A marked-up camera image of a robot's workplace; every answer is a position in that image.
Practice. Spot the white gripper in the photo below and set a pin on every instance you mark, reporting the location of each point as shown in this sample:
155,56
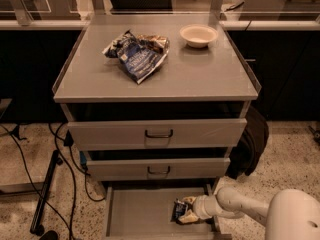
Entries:
201,207

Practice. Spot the blue rxbar blueberry bar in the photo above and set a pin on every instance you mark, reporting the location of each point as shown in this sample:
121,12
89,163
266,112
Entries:
180,208

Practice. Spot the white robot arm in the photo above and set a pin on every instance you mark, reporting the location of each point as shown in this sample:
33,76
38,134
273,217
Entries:
291,214

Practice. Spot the grey middle drawer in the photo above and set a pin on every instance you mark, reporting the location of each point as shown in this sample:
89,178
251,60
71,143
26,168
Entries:
157,169

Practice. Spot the grey drawer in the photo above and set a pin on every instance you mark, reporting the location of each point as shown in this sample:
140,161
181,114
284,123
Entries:
156,134
145,213
157,169

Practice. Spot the grey bottom drawer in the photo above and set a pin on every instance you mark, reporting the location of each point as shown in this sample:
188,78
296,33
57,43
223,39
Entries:
145,213

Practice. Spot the grey top drawer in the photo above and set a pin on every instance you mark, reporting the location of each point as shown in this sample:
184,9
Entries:
156,134

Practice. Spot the grey metal drawer cabinet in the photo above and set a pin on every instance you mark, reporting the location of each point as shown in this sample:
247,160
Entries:
211,83

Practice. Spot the black backpack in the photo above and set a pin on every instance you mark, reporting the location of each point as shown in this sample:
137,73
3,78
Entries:
245,156

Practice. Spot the black stand leg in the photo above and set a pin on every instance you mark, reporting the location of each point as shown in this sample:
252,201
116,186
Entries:
36,226

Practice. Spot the blue crumpled chip bag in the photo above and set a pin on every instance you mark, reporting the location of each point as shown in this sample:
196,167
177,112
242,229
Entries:
141,55

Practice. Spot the white ceramic bowl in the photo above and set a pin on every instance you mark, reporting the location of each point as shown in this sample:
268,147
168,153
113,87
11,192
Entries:
198,36

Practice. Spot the dark storage bin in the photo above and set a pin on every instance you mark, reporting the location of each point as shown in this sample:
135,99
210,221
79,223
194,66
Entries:
142,5

